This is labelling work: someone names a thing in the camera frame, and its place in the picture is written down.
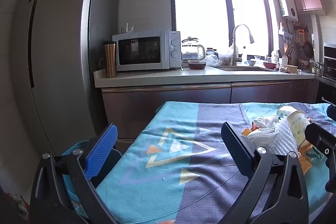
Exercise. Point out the small white figurine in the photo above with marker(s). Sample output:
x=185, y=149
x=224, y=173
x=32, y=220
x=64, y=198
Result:
x=127, y=29

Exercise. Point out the copper travel mug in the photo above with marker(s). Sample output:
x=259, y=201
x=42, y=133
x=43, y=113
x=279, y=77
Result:
x=110, y=61

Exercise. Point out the black built-in oven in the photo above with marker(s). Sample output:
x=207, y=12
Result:
x=329, y=61

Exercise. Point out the blue trash bin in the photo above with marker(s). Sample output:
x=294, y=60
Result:
x=70, y=188

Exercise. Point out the white microwave oven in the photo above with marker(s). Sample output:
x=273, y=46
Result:
x=141, y=50

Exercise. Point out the paper cup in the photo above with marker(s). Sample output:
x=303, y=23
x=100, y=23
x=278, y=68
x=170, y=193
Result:
x=298, y=124

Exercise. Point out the small white bowl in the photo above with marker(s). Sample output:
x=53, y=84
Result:
x=251, y=62

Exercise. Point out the green snack wrapper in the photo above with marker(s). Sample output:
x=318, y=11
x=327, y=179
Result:
x=311, y=152

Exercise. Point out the clear plastic bag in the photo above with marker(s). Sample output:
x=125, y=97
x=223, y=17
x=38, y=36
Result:
x=212, y=59

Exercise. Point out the white foam fruit net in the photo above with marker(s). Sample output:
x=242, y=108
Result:
x=283, y=137

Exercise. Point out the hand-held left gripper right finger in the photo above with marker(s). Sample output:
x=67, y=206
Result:
x=236, y=150

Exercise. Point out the silver refrigerator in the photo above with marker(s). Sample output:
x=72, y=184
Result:
x=65, y=56

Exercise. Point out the white water heater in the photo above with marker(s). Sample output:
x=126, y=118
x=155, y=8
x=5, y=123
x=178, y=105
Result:
x=285, y=1

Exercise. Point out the white tissue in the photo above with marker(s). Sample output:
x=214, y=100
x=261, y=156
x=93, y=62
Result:
x=262, y=133

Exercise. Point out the hanging frying pan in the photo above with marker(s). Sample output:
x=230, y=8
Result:
x=309, y=49

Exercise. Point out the small glass dish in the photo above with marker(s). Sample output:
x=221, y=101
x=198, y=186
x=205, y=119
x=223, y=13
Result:
x=257, y=57

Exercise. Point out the steel kitchen faucet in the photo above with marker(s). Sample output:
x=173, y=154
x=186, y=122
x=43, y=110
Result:
x=235, y=50

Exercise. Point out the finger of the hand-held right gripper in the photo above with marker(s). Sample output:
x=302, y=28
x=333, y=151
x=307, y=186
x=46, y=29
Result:
x=332, y=111
x=321, y=140

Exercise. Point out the orange peel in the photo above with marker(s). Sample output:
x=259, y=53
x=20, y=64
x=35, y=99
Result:
x=246, y=132

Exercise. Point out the teal printed tablecloth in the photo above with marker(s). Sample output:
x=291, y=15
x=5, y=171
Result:
x=168, y=174

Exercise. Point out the glass jar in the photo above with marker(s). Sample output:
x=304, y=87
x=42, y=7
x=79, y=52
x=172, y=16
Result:
x=210, y=51

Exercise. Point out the kitchen sink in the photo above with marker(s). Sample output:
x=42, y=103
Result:
x=241, y=68

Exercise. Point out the red bowl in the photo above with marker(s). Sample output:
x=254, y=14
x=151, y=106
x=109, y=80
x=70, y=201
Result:
x=269, y=65

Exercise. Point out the glass electric kettle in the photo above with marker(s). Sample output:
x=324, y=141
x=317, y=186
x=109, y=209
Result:
x=191, y=49

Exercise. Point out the white kitchen countertop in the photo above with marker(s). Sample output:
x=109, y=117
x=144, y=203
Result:
x=157, y=77

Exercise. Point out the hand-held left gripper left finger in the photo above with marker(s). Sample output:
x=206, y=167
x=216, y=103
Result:
x=102, y=150

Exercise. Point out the brown base cabinet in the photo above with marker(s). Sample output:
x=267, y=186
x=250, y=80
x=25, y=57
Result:
x=170, y=98

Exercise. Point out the dark framed window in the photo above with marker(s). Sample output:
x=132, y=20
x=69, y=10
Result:
x=199, y=8

